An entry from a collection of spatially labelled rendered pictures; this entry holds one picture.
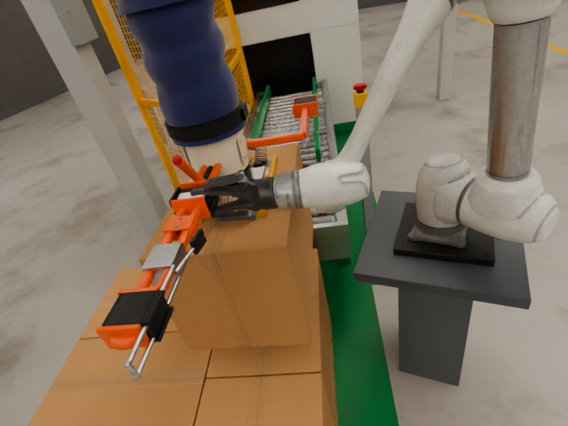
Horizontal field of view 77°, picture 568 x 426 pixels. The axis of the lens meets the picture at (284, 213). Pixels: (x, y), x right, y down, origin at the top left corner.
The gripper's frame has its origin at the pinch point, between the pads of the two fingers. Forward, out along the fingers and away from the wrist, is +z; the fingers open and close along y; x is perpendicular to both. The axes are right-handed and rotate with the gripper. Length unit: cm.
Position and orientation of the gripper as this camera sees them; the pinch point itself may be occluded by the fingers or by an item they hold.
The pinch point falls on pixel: (194, 203)
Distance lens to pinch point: 89.1
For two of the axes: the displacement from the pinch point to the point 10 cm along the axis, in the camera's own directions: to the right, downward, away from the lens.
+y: 1.9, 8.0, 5.7
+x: 0.5, -5.9, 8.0
